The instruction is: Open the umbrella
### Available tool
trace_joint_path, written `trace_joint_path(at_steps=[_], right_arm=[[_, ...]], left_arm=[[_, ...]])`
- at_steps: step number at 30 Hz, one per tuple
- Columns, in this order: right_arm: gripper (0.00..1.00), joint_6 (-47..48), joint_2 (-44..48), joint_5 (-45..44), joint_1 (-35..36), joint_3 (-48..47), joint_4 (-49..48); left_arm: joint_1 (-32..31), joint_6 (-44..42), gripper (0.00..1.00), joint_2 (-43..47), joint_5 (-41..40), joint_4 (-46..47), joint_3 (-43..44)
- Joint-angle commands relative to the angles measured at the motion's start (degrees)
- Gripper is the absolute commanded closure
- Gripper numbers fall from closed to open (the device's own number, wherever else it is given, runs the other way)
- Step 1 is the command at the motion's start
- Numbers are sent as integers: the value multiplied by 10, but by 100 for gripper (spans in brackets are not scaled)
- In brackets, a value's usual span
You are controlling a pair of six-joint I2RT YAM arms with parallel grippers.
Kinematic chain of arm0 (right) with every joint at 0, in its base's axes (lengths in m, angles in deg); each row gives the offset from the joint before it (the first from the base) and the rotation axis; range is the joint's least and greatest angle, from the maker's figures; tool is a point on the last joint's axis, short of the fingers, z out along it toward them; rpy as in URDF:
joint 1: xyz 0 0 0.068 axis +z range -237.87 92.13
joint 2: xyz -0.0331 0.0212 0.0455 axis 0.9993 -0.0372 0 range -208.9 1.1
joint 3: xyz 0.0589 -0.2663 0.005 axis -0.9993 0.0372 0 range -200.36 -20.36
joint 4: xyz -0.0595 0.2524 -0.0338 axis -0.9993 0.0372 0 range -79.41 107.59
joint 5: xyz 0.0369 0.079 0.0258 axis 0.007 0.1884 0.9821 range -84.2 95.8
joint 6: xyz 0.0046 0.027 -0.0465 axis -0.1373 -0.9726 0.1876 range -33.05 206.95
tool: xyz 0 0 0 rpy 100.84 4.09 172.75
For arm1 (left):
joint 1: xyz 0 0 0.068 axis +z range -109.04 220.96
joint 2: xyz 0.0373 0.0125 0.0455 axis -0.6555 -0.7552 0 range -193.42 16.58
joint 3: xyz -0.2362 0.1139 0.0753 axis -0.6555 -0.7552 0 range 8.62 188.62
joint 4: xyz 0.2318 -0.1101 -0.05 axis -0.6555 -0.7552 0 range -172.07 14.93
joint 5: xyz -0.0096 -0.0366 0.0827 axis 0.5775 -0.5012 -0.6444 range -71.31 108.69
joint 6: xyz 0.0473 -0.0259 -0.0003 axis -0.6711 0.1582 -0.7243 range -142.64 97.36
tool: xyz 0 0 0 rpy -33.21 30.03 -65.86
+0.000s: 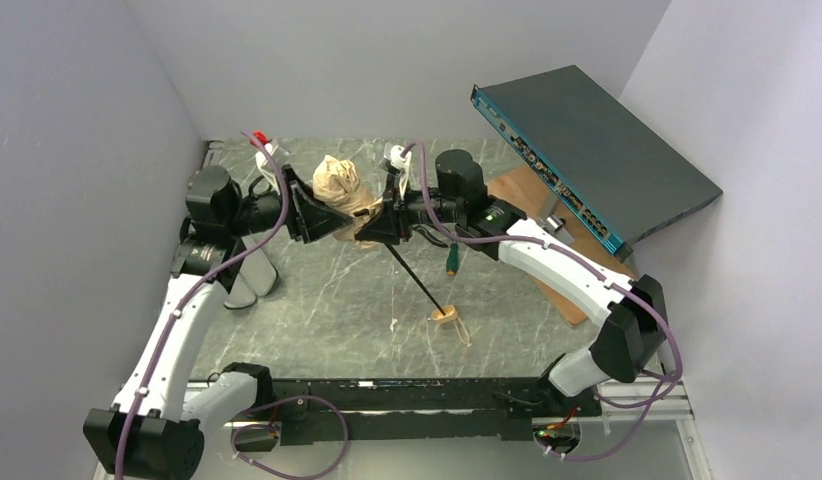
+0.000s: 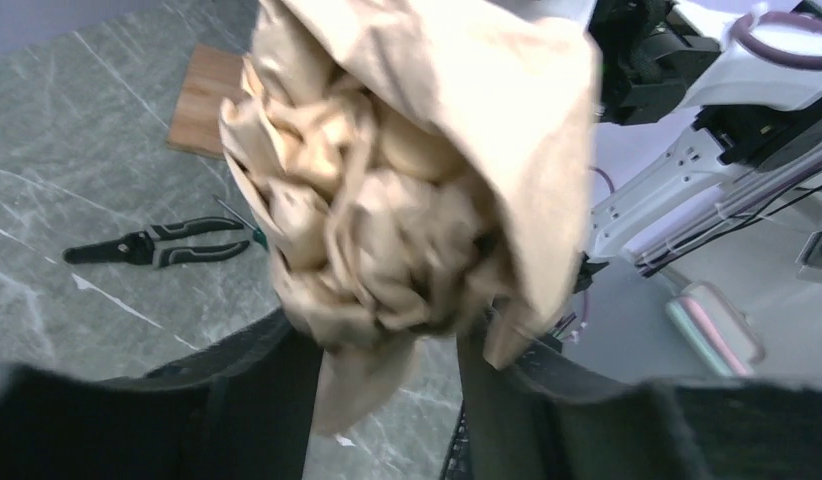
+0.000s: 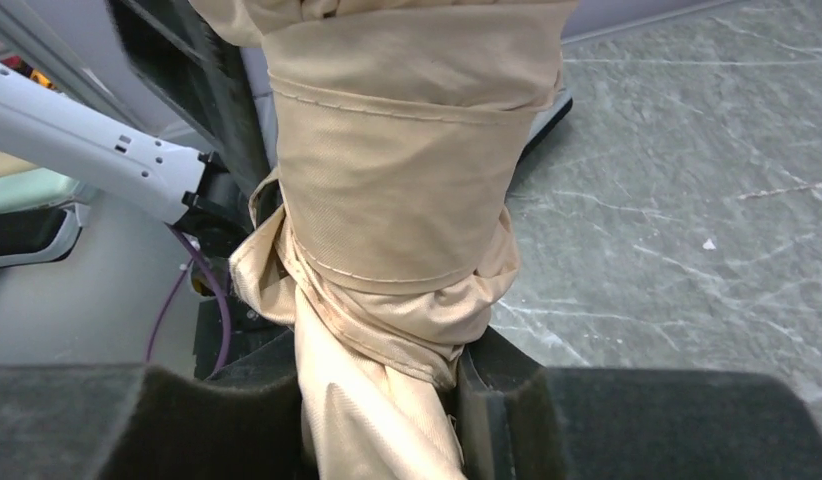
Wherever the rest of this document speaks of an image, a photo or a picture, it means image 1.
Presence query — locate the beige umbrella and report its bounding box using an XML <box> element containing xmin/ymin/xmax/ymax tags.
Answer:
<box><xmin>312</xmin><ymin>155</ymin><xmax>472</xmax><ymax>347</ymax></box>

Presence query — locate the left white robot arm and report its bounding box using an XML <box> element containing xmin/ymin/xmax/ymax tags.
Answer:
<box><xmin>83</xmin><ymin>165</ymin><xmax>352</xmax><ymax>479</ymax></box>

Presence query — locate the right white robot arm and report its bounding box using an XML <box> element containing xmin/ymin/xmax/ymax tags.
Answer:
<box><xmin>355</xmin><ymin>144</ymin><xmax>674</xmax><ymax>397</ymax></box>

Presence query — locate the wooden board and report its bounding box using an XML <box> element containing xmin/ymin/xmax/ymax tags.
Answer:
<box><xmin>487</xmin><ymin>166</ymin><xmax>635</xmax><ymax>327</ymax></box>

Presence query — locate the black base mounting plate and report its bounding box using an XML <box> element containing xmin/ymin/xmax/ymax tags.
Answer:
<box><xmin>235</xmin><ymin>377</ymin><xmax>602</xmax><ymax>446</ymax></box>

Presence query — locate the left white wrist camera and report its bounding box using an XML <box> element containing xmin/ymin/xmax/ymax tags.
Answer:
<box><xmin>251</xmin><ymin>130</ymin><xmax>278</xmax><ymax>191</ymax></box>

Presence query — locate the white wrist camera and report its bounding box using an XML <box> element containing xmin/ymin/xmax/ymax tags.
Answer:
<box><xmin>382</xmin><ymin>143</ymin><xmax>412</xmax><ymax>196</ymax></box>
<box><xmin>251</xmin><ymin>130</ymin><xmax>278</xmax><ymax>191</ymax></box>

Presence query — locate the green handled screwdriver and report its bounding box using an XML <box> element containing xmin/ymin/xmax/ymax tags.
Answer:
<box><xmin>445</xmin><ymin>242</ymin><xmax>460</xmax><ymax>276</ymax></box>

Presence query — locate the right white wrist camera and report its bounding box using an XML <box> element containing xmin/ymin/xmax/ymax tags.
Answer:
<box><xmin>382</xmin><ymin>143</ymin><xmax>412</xmax><ymax>196</ymax></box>

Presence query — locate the metal switch stand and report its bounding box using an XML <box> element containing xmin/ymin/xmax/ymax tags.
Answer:
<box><xmin>538</xmin><ymin>193</ymin><xmax>575</xmax><ymax>246</ymax></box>

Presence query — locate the dark teal network switch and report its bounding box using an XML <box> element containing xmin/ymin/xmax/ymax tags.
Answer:
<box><xmin>471</xmin><ymin>65</ymin><xmax>723</xmax><ymax>261</ymax></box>

